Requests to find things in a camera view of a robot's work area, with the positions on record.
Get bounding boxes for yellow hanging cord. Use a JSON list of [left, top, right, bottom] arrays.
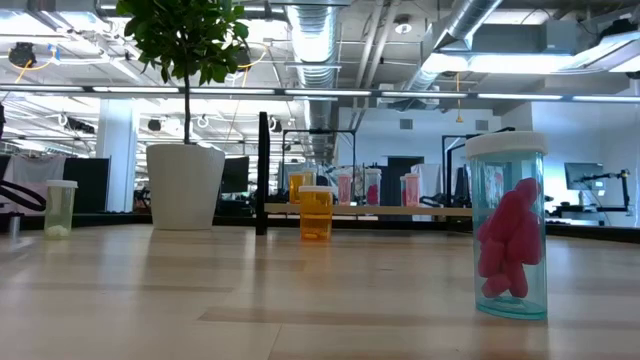
[[454, 72, 464, 125]]

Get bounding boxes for black curved cable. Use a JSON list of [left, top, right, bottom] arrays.
[[0, 179, 47, 212]]

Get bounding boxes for green leafy plant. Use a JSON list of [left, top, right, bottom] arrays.
[[115, 0, 250, 146]]

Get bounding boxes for silver ventilation duct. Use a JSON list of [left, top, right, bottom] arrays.
[[394, 0, 504, 109], [284, 0, 346, 166]]

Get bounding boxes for grey metal post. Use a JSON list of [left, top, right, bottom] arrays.
[[6, 211, 22, 240]]

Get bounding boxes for black partition panel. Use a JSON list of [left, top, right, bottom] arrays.
[[62, 157, 112, 215]]

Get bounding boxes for large orange pill bottle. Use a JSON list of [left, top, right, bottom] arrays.
[[298, 185, 335, 243], [288, 171, 306, 205]]

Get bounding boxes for black aluminium crossbar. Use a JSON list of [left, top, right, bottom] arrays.
[[212, 214, 466, 231]]

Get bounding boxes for black office monitor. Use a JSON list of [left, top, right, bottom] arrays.
[[221, 156, 251, 195], [563, 161, 606, 192]]

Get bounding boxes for long ceiling light strip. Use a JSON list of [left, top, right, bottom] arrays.
[[0, 83, 640, 103]]

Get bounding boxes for white building pillar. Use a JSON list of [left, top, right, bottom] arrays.
[[96, 98, 141, 214]]

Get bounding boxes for white plant pot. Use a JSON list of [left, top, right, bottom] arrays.
[[145, 142, 227, 232]]

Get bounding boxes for wooden shelf black metal legs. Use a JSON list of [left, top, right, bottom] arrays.
[[255, 111, 474, 236]]

